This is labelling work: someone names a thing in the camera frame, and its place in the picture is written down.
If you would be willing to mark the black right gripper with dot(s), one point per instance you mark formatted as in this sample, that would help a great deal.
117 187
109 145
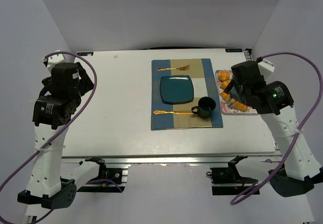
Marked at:
237 90

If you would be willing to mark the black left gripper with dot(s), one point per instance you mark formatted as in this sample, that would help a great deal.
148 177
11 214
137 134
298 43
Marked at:
84 80

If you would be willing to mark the sliced bread piece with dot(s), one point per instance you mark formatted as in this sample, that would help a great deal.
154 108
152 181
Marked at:
226 97

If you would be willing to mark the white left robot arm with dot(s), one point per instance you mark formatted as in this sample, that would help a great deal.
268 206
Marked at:
58 105

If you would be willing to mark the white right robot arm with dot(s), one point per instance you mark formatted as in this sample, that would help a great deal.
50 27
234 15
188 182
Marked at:
298 171

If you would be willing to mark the small bread piece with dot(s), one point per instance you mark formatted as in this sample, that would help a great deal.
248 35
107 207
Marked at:
225 84

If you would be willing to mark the croissant bread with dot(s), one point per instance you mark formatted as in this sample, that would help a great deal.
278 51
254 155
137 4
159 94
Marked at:
239 106

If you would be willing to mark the round bread roll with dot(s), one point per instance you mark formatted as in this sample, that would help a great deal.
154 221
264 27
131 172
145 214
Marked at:
223 75

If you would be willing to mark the floral pink tray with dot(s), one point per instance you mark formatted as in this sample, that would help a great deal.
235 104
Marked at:
223 105

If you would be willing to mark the dark green mug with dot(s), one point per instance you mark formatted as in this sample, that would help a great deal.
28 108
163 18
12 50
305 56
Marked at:
205 107

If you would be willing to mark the blue label sticker left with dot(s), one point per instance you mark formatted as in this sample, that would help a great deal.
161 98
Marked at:
85 54

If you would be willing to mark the blue label sticker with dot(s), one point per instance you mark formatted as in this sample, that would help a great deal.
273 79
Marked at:
85 54
234 50

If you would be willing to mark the blue label sticker right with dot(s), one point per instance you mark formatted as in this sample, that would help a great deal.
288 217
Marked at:
234 50

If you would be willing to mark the blue and tan placemat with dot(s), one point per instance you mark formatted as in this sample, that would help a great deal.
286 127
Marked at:
204 83

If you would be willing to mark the gold fork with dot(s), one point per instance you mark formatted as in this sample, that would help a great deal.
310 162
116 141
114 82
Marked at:
183 68

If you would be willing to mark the teal square plate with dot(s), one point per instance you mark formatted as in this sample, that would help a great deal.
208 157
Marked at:
176 89

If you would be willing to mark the gold knife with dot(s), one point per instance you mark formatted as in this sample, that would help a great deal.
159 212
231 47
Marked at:
181 112

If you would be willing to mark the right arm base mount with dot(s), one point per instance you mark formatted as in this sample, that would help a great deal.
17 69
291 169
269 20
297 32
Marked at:
227 181

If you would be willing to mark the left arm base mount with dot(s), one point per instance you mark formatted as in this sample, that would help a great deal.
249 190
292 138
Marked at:
108 180

